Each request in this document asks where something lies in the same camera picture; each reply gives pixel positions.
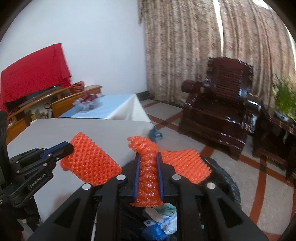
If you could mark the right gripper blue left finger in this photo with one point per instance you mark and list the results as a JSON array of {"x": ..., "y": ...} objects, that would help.
[{"x": 91, "y": 212}]

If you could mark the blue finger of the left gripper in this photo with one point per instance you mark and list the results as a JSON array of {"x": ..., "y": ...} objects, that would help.
[
  {"x": 58, "y": 150},
  {"x": 50, "y": 158}
]

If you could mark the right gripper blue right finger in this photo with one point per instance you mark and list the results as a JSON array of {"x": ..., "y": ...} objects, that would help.
[{"x": 160, "y": 175}]

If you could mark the white blue medicine box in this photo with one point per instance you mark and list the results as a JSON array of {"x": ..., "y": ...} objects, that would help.
[{"x": 165, "y": 219}]

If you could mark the blue plastic shoe cover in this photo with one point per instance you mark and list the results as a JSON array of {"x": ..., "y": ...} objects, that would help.
[{"x": 154, "y": 232}]

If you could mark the orange foam net sleeve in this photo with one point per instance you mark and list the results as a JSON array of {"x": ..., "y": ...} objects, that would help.
[{"x": 89, "y": 162}]

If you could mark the black bag lined trash bin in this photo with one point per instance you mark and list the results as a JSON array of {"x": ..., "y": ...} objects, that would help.
[{"x": 222, "y": 182}]

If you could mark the wooden tv cabinet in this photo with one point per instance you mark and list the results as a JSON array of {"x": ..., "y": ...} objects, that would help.
[{"x": 51, "y": 104}]

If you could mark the light blue cloth side table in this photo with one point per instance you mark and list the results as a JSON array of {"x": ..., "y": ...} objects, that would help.
[{"x": 124, "y": 107}]

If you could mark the glass fruit bowl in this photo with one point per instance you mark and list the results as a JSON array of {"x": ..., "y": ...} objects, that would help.
[{"x": 86, "y": 106}]

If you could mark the red apples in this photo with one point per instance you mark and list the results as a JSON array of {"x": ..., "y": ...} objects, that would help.
[{"x": 87, "y": 97}]

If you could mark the dark wooden armchair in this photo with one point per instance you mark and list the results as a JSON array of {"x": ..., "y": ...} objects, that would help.
[{"x": 221, "y": 107}]

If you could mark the red cloth over television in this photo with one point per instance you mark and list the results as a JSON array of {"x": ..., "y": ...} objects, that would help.
[{"x": 37, "y": 71}]

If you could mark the dark wooden side table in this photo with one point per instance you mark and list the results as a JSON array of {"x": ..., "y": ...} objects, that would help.
[{"x": 274, "y": 139}]

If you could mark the floral beige curtain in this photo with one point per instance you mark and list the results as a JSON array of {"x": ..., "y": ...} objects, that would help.
[{"x": 180, "y": 36}]

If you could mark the green potted plant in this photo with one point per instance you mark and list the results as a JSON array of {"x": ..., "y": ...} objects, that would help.
[{"x": 284, "y": 94}]

